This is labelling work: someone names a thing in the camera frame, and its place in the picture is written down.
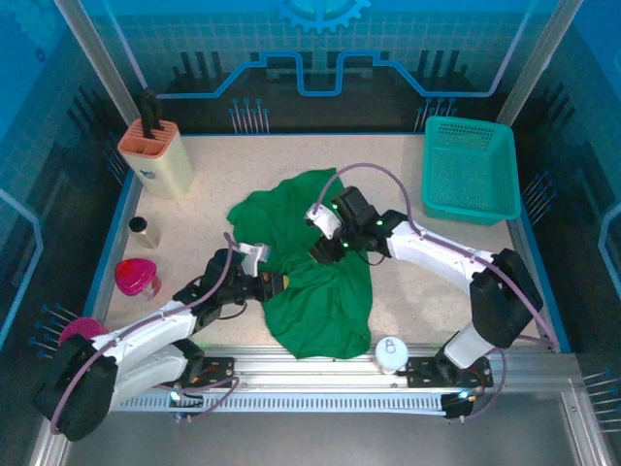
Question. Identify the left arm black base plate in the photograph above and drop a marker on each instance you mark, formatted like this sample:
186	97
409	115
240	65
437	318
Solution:
218	371

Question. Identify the green t-shirt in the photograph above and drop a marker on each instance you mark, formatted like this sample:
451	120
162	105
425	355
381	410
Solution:
320	310

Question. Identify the left black electronics box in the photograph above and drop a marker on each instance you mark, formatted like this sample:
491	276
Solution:
184	400

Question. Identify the teal plastic basket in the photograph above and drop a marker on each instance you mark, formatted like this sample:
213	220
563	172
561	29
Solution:
470	170

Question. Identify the black electronics box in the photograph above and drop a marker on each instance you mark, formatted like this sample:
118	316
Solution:
461	405
184	400

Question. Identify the pink lidded cup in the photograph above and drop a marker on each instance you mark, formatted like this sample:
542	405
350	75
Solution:
133	276

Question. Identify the right black electronics box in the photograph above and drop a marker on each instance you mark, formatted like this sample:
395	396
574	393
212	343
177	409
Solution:
461	405

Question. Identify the small bottle black cap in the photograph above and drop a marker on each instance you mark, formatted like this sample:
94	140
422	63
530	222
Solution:
148	235

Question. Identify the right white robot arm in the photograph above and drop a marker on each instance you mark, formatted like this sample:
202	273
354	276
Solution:
436	252

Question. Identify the white pull-tab can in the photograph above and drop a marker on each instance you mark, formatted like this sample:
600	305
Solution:
390	353

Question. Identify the aluminium table frame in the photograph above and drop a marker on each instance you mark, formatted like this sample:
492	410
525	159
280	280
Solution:
271	374

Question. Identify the beige knife block orange top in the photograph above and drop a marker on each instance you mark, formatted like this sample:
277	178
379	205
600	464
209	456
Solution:
160	165

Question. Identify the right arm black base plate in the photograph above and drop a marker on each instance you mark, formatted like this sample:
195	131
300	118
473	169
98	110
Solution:
422	374

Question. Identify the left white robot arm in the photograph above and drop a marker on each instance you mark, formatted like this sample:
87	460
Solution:
145	335

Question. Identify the large magenta cup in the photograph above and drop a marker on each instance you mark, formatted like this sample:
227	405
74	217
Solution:
82	330

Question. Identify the aluminium upright post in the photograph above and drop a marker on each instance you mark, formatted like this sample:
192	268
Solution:
97	53
543	53

